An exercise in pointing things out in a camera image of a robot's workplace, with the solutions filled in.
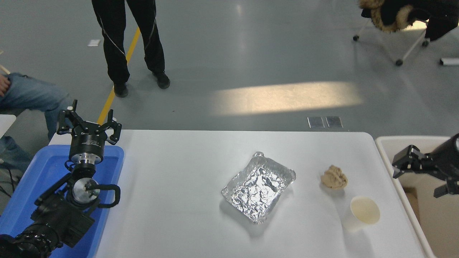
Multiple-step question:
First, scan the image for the crumpled foil tray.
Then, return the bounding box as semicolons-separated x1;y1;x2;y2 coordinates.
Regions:
221;151;297;225

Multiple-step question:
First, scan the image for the large pale plastic bin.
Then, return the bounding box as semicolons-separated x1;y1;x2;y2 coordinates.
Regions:
375;135;459;258

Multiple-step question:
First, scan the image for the standing person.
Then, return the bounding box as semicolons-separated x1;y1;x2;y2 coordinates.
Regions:
91;0;171;98

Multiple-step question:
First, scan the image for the crumpled tan paper ball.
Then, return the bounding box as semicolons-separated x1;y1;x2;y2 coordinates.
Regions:
320;165;349;190

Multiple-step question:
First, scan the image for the white paper cup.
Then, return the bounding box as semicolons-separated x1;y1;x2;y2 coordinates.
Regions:
341;196;381;231

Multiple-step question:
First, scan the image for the seated person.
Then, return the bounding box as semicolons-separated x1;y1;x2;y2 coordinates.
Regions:
0;73;74;173

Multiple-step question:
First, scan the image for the blue plastic tray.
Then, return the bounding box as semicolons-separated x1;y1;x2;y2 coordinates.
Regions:
0;145;125;258

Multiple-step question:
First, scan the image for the seated person's hand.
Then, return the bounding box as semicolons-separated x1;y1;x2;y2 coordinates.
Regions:
0;75;11;97

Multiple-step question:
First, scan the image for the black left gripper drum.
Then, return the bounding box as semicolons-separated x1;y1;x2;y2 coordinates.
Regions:
70;121;108;156

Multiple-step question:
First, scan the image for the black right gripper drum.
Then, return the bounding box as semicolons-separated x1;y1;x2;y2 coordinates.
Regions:
428;133;459;180

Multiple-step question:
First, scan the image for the white side table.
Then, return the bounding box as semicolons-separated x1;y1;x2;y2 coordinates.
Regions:
0;114;17;138

